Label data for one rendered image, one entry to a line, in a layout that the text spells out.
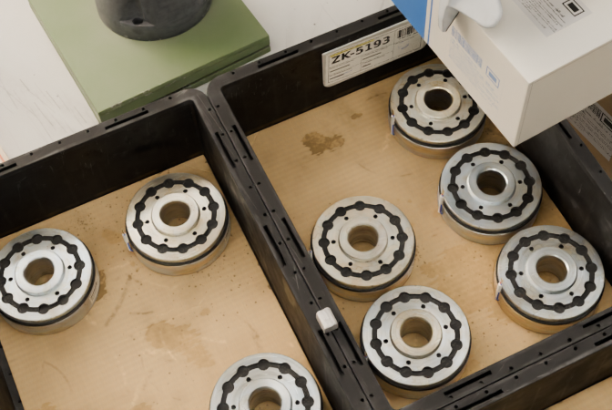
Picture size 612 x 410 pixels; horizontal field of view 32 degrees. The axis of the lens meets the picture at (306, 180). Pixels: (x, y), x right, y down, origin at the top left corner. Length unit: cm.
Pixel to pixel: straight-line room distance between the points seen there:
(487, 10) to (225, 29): 60
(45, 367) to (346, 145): 38
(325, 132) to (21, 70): 45
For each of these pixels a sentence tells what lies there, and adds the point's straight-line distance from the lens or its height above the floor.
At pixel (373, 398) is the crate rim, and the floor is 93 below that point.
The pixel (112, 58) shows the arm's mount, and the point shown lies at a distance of 136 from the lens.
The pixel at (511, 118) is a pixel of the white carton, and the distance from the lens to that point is 87.
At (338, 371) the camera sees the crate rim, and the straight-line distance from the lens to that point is 94.
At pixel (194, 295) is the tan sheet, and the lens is 107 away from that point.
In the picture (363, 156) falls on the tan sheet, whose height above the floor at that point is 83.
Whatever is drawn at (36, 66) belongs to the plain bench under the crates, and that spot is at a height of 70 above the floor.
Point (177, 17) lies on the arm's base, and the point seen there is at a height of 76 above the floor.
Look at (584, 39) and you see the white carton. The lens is 86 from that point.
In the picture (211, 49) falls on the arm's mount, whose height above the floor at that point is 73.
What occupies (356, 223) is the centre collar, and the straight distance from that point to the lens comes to 105.
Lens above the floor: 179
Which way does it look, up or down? 59 degrees down
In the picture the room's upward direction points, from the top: 4 degrees counter-clockwise
